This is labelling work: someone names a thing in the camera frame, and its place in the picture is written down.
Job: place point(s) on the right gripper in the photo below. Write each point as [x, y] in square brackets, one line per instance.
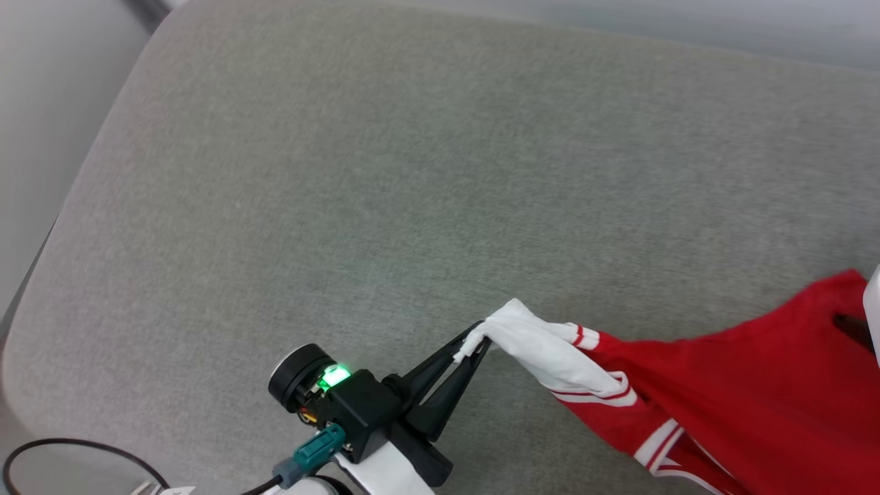
[873, 302]

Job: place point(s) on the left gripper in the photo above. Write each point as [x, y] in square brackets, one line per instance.
[357, 412]

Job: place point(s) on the red basketball jersey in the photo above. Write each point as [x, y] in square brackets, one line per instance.
[756, 385]

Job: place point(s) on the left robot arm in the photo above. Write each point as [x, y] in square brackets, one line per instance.
[313, 489]

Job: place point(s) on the grey fabric sofa cushion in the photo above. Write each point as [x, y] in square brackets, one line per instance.
[412, 172]

